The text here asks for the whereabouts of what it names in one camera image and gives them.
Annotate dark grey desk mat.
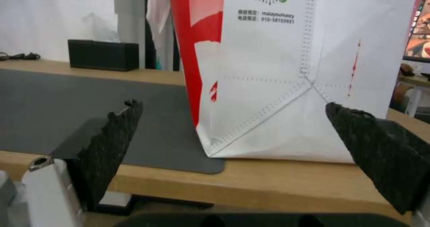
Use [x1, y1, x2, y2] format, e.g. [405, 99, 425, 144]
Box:
[0, 69, 226, 175]

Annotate computer monitor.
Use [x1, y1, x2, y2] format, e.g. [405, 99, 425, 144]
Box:
[402, 0, 430, 62]

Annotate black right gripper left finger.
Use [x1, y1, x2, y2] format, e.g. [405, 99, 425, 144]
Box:
[20, 99, 144, 227]

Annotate small brown object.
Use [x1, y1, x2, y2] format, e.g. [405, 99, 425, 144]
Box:
[399, 63, 417, 77]

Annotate grey desk leg column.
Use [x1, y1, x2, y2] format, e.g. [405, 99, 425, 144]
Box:
[113, 0, 147, 69]

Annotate white tissue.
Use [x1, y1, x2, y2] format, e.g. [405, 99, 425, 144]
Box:
[79, 12, 120, 42]

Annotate black cable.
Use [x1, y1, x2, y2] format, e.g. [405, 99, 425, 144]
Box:
[0, 51, 42, 61]

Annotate black tissue box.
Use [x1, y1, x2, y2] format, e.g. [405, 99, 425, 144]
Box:
[67, 39, 140, 72]

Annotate white and red takeout bag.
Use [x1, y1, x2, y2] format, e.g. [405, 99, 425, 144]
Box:
[167, 0, 421, 164]

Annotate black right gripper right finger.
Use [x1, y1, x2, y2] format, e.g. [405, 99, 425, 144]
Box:
[325, 102, 430, 227]

